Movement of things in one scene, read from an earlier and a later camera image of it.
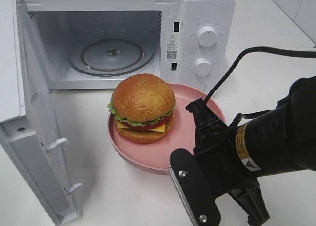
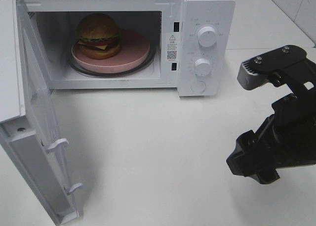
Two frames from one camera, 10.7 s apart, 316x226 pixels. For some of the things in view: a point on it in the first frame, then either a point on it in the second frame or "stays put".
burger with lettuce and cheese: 142,106 → 98,36
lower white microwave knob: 202,67 stays put
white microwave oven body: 90,39 stays put
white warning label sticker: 172,46 stays put
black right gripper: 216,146 → 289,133
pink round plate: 155,157 → 135,49
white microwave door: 30,128 stays put
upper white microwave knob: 207,36 stays put
